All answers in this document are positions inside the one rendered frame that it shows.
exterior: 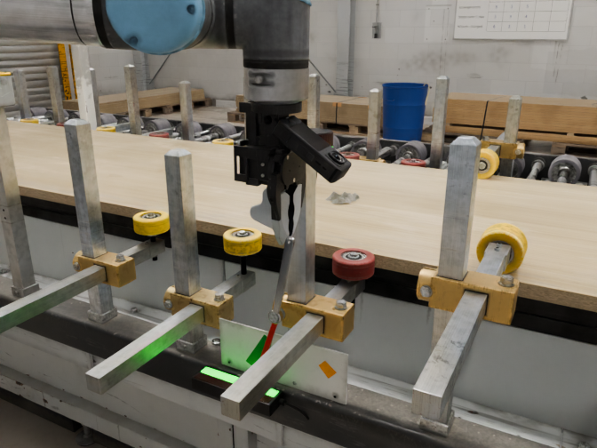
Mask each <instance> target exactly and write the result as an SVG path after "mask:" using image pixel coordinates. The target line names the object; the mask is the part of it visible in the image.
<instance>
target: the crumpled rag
mask: <svg viewBox="0 0 597 448"><path fill-rule="evenodd" d="M358 199H360V197H359V195H357V194H356V193H355V192H354V193H353V194H351V193H347V192H344V193H342V194H341V195H339V194H338V193H337V192H334V191H333V192H332V193H331V195H330V196H329V197H327V198H326V199H325V200H326V201H332V202H331V203H332V204H343V203H350V204H351V202H352V201H356V200H358Z"/></svg>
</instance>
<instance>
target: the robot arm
mask: <svg viewBox="0 0 597 448"><path fill-rule="evenodd" d="M311 6H312V4H311V2H310V0H0V40H9V41H23V42H38V43H52V44H80V45H94V46H100V47H102V48H106V49H119V50H134V51H141V52H144V53H148V54H153V55H168V54H173V53H175V52H180V51H182V50H186V49H240V50H243V74H244V97H245V98H246V99H247V100H249V101H248V102H239V112H243V113H246V140H240V144H237V145H234V169H235V181H241V182H246V185H251V186H256V187H258V186H260V185H261V184H263V185H267V187H266V188H265V189H264V190H263V193H262V202H261V203H260V204H256V205H253V206H252V207H251V209H250V215H251V217H252V218H253V219H254V220H255V221H257V222H259V223H261V224H263V225H265V226H267V227H269V228H271V229H272V230H273V231H274V233H275V238H276V241H277V242H278V244H279V245H283V244H285V240H286V238H287V237H288V236H292V235H293V234H294V231H295V228H296V226H297V223H298V220H299V214H300V209H301V208H302V204H303V199H304V194H305V189H306V164H308V165H309V166H311V167H312V168H313V169H314V170H315V171H317V172H318V173H319V174H320V175H322V176H323V177H324V178H325V179H326V180H327V181H328V182H329V183H334V182H336V181H338V180H340V179H341V178H343V177H344V176H345V175H346V173H347V172H348V170H349V169H350V167H351V165H352V163H351V162H350V161H349V160H347V159H346V158H345V157H344V156H343V155H342V154H340V153H339V152H338V151H337V150H336V149H335V148H333V147H332V146H331V145H330V144H329V143H327V142H326V141H325V140H324V139H322V138H321V137H320V136H319V135H318V134H316V133H315V132H314V131H312V130H311V129H310V128H309V127H308V126H306V125H305V124H304V123H303V122H301V121H300V120H299V119H298V118H297V117H295V116H289V114H295V113H299V112H301V111H302V100H306V99H308V98H309V66H308V65H309V32H310V7H311ZM243 146H244V147H243ZM238 156H239V166H240V173H237V157H238Z"/></svg>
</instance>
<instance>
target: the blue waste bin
mask: <svg viewBox="0 0 597 448"><path fill-rule="evenodd" d="M382 86H383V139H387V140H405V141H412V140H417V141H420V142H421V138H422V131H423V123H424V117H425V110H426V102H427V98H428V95H429V92H430V87H429V84H419V83H386V84H382ZM428 88H429V91H428V93H427V90H428Z"/></svg>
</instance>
